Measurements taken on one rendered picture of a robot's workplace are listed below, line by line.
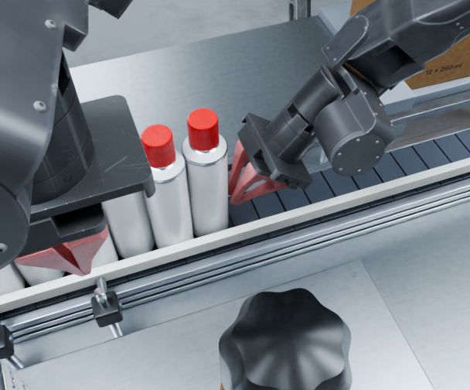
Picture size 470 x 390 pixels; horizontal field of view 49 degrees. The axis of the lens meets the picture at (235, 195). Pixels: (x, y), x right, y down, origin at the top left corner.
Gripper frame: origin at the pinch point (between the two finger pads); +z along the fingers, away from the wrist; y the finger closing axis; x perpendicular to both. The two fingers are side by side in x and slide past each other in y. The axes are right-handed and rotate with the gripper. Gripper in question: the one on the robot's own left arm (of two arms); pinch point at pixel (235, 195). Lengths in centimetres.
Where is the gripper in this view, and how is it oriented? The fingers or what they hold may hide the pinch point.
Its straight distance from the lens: 67.2
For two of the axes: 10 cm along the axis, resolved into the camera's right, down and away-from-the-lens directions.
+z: -6.0, 6.4, 4.9
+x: 7.3, 1.7, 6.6
